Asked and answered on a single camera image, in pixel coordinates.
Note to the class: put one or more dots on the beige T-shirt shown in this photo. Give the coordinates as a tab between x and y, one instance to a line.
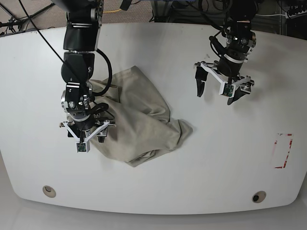
144	129

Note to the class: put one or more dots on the left table cable grommet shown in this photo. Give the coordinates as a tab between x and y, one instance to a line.
49	191

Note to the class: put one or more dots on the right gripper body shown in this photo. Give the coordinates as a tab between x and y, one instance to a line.
83	129

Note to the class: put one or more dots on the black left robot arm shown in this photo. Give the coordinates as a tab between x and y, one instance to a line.
240	41

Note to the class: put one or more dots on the white power strip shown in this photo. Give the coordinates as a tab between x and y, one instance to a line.
296	11

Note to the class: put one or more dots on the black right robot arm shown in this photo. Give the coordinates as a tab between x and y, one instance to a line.
84	21

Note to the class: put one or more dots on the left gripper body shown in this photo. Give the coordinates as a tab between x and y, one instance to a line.
225	71

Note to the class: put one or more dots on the table cable grommet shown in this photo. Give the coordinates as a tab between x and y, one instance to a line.
49	191
259	197

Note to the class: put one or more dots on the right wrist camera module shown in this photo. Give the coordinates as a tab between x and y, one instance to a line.
83	147

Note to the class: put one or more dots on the black tripod stand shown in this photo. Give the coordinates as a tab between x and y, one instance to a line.
14	20

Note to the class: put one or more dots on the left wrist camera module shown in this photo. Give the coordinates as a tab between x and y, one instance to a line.
228	90

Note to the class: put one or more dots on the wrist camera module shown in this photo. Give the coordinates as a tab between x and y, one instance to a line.
228	90
83	147

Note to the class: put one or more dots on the right table cable grommet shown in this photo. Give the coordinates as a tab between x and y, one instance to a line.
259	197

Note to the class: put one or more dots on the red tape rectangle marking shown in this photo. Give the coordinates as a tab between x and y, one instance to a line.
281	150

